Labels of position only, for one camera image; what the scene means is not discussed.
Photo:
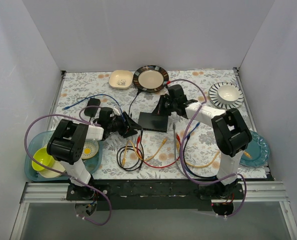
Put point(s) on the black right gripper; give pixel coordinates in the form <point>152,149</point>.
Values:
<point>164,105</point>

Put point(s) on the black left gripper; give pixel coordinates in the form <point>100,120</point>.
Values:
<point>126,125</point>

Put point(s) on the dark grey network switch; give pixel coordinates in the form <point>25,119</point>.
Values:
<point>153,122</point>

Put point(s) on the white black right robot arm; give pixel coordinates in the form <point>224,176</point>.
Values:
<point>231,133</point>

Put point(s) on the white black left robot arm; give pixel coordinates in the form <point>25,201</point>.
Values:
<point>68,140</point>

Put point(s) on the dark rimmed beige plate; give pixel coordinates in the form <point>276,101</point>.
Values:
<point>150,78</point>

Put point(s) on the black power adapter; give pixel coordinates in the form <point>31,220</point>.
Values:
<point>92,107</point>

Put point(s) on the blue striped white plate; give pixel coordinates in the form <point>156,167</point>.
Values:
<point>215,100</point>

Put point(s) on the daisy patterned glass bowl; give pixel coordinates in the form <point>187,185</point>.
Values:
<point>90,149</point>

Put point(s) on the floral patterned tablecloth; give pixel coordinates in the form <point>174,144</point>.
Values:
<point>201,152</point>

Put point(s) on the cream square panda dish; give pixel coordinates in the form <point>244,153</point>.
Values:
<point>121,79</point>

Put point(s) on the small white bowl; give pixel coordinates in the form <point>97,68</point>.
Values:
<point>228,93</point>

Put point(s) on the teal transparent plastic tray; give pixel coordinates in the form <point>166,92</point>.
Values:
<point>40,141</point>

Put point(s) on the lime green bowl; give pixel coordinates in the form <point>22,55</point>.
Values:
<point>42,157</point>

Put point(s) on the teal scalloped plate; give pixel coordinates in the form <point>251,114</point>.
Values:
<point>257,152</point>

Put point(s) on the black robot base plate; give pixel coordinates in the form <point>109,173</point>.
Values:
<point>164,203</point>

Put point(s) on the aluminium frame rail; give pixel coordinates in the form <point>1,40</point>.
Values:
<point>254,191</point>

